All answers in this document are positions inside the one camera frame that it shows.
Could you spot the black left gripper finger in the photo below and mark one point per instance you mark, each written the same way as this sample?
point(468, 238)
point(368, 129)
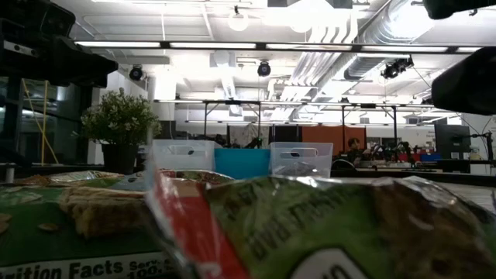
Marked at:
point(89, 79)
point(85, 58)

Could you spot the round white pendant lamp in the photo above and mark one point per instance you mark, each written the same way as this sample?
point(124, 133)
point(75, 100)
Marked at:
point(238, 22)

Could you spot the teal plastic bin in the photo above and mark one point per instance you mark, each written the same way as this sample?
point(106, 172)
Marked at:
point(242, 162)

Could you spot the black aluminium table frame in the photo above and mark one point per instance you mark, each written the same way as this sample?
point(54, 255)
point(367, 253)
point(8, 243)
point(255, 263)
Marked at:
point(387, 175)

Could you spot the long linear ceiling light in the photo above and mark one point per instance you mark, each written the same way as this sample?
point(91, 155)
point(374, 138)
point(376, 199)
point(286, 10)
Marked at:
point(213, 45)

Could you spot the black chair back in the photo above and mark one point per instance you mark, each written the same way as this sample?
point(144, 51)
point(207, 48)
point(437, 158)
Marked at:
point(345, 167)

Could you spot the black ceiling spotlight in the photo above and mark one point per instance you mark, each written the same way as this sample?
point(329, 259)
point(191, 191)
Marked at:
point(264, 68)
point(136, 72)
point(391, 70)

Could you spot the green potted plant black pot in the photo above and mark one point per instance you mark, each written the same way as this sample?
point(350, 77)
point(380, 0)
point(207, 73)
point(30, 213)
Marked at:
point(120, 124)

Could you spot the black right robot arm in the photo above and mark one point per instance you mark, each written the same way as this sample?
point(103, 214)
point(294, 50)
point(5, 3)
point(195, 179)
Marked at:
point(465, 85)

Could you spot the black metal rig frame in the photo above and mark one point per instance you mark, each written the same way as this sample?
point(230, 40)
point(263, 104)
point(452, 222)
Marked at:
point(368, 105)
point(232, 102)

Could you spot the clear plastic bin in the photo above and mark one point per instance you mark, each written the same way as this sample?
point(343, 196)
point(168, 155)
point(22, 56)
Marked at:
point(201, 162)
point(321, 155)

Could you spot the orange partition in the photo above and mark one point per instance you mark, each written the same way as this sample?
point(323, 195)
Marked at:
point(325, 137)

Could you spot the person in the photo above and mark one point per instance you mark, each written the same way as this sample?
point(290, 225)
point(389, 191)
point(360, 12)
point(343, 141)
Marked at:
point(353, 146)

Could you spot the green granola bar packet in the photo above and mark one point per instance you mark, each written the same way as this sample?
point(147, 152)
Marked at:
point(77, 232)

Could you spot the orange banded granola bar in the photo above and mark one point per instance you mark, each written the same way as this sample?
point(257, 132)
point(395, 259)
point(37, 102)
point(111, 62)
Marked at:
point(77, 176)

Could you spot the black monitor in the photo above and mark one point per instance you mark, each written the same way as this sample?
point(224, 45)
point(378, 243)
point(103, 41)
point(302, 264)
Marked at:
point(451, 139)

